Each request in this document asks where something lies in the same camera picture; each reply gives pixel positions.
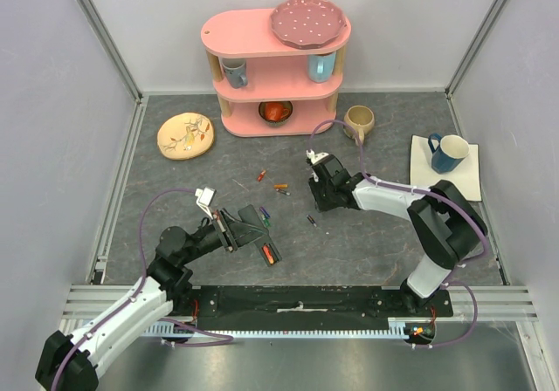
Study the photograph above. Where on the red cup in bowl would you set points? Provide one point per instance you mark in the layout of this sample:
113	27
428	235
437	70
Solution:
276	111

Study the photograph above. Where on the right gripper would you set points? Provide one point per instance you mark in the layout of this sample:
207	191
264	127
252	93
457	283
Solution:
326	181

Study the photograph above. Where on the dark blue mug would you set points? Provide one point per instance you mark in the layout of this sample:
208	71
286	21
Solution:
447	152

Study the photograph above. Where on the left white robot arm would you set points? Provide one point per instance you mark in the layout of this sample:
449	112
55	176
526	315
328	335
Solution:
77	361

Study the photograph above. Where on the grey mug on shelf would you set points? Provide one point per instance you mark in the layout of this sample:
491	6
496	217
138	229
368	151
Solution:
235	72

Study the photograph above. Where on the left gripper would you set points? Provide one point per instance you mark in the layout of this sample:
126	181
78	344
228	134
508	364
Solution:
234	233

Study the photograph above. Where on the pink dotted plate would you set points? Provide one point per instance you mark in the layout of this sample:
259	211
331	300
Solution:
307	24

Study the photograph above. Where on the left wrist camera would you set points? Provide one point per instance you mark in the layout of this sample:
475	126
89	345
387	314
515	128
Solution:
204	198

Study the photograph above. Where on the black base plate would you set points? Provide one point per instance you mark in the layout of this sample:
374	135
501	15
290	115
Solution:
213	300

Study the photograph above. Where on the light blue mug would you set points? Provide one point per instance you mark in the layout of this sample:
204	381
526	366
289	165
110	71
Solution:
320	67

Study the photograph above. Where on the yellow bird painted plate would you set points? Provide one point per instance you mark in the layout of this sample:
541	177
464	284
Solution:
185	136

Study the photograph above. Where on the pink three-tier shelf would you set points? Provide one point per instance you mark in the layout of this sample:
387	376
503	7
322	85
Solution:
275	72

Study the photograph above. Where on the white square plate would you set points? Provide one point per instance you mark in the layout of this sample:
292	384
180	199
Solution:
466	176

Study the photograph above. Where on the beige ceramic mug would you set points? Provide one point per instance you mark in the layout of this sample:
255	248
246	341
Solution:
360	121

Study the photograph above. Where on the purple blue AAA battery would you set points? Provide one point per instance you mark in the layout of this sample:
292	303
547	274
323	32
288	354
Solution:
264	212

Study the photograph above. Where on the black silver orange battery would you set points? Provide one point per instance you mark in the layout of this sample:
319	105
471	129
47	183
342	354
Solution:
311	220

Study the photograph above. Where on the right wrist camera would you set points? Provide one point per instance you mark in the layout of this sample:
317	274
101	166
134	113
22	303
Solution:
316	161

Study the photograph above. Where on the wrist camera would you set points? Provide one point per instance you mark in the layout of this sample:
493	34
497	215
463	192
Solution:
204	198
316	161

